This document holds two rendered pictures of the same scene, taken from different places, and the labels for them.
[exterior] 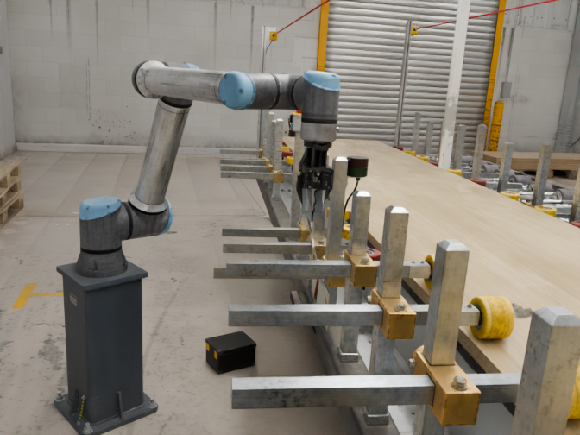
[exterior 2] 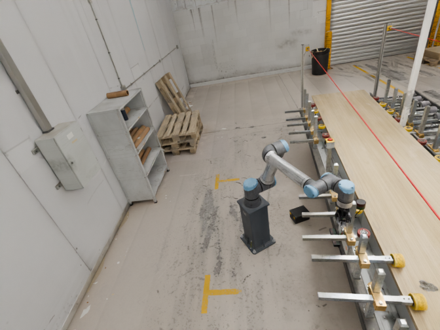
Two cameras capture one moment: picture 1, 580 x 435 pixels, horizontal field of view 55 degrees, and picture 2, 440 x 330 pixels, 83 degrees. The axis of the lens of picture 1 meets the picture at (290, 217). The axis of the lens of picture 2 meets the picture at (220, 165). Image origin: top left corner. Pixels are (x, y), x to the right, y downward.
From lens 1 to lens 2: 107 cm
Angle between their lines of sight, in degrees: 28
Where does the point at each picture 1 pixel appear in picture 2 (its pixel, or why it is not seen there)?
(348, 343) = (356, 274)
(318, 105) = (345, 198)
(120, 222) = (258, 189)
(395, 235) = (380, 279)
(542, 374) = not seen: outside the picture
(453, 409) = not seen: outside the picture
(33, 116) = (194, 71)
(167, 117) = not seen: hidden behind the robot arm
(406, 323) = (382, 308)
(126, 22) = (226, 17)
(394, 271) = (378, 287)
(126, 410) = (265, 243)
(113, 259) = (256, 201)
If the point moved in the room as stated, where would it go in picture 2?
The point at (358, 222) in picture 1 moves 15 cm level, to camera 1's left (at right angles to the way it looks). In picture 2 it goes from (362, 245) to (335, 242)
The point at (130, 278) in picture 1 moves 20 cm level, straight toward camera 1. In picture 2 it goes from (264, 207) to (266, 221)
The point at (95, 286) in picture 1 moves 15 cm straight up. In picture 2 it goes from (253, 213) to (251, 201)
